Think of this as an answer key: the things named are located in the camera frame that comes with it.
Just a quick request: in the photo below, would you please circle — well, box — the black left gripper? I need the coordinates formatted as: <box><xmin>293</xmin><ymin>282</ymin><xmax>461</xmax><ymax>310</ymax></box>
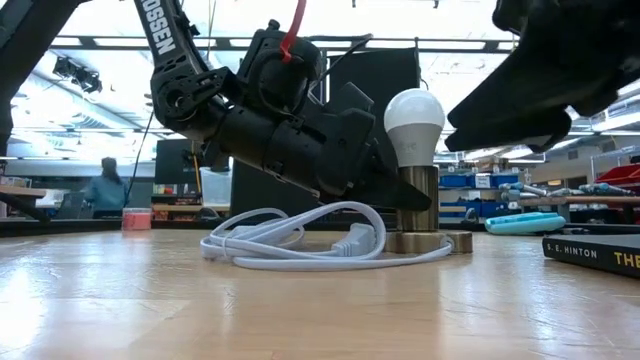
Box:
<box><xmin>264</xmin><ymin>108</ymin><xmax>433</xmax><ymax>212</ymax></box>

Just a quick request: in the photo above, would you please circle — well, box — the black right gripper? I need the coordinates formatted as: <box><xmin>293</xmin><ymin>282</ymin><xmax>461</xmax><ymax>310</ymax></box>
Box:
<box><xmin>444</xmin><ymin>0</ymin><xmax>640</xmax><ymax>154</ymax></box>

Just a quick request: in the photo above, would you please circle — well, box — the brass lamp base with socket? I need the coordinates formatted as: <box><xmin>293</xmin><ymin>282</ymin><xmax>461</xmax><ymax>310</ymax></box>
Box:
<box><xmin>383</xmin><ymin>164</ymin><xmax>474</xmax><ymax>255</ymax></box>

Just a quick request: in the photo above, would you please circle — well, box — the white lightbulb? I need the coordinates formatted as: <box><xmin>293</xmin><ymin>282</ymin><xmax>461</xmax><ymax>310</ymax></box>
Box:
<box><xmin>383</xmin><ymin>88</ymin><xmax>446</xmax><ymax>169</ymax></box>

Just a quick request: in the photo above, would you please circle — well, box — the white lamp power cord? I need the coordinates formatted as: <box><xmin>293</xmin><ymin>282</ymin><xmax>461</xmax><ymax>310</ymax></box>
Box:
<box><xmin>199</xmin><ymin>200</ymin><xmax>455</xmax><ymax>273</ymax></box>

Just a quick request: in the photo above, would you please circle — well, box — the wide blue storage bin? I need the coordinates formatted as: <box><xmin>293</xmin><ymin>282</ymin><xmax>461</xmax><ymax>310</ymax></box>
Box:
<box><xmin>439</xmin><ymin>200</ymin><xmax>509</xmax><ymax>219</ymax></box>

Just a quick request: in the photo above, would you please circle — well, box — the teal calculator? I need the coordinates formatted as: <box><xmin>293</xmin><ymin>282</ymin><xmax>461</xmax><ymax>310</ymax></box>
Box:
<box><xmin>483</xmin><ymin>211</ymin><xmax>567</xmax><ymax>236</ymax></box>

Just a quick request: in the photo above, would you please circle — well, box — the wooden workbench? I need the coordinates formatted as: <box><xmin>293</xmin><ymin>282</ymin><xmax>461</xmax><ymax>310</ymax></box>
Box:
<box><xmin>519</xmin><ymin>195</ymin><xmax>640</xmax><ymax>207</ymax></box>

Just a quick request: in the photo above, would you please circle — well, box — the red storage bin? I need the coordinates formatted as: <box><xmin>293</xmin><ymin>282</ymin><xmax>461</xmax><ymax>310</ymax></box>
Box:
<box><xmin>594</xmin><ymin>163</ymin><xmax>640</xmax><ymax>187</ymax></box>

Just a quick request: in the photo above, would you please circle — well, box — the black Outsiders paperback book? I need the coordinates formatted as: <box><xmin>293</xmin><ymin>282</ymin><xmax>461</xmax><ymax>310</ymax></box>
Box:
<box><xmin>542</xmin><ymin>233</ymin><xmax>640</xmax><ymax>280</ymax></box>

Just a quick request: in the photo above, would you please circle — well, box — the translucent white storage bin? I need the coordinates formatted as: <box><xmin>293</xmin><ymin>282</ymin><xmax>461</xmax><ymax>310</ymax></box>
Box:
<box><xmin>198</xmin><ymin>166</ymin><xmax>234</xmax><ymax>206</ymax></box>

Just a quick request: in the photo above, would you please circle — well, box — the black monitor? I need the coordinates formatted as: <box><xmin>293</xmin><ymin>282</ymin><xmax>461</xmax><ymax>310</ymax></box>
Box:
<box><xmin>154</xmin><ymin>136</ymin><xmax>231</xmax><ymax>185</ymax></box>

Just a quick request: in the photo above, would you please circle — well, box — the small pink cup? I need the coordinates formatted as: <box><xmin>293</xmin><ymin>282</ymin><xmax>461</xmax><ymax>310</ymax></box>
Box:
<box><xmin>121</xmin><ymin>207</ymin><xmax>153</xmax><ymax>232</ymax></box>

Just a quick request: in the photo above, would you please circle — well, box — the person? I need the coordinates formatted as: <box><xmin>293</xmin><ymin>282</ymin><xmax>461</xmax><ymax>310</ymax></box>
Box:
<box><xmin>83</xmin><ymin>156</ymin><xmax>129</xmax><ymax>220</ymax></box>

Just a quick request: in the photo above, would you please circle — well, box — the wooden side table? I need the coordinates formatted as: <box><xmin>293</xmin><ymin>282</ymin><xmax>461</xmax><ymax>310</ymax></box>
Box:
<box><xmin>0</xmin><ymin>184</ymin><xmax>49</xmax><ymax>224</ymax></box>

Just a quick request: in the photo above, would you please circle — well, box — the red cable tie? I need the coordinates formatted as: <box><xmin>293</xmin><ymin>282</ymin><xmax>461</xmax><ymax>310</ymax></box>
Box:
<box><xmin>278</xmin><ymin>0</ymin><xmax>308</xmax><ymax>64</ymax></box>

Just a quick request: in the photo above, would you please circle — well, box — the yellow hanging cable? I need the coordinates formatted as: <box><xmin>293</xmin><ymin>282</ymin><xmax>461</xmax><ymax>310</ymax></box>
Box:
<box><xmin>191</xmin><ymin>142</ymin><xmax>203</xmax><ymax>194</ymax></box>

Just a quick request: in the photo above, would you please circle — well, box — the thin black hanging cable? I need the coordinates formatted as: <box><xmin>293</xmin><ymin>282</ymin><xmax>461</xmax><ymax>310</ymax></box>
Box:
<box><xmin>123</xmin><ymin>110</ymin><xmax>156</xmax><ymax>209</ymax></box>

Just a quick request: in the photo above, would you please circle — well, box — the black aluminium table frame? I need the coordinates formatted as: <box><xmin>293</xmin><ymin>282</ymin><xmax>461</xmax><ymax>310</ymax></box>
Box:
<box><xmin>0</xmin><ymin>217</ymin><xmax>640</xmax><ymax>238</ymax></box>

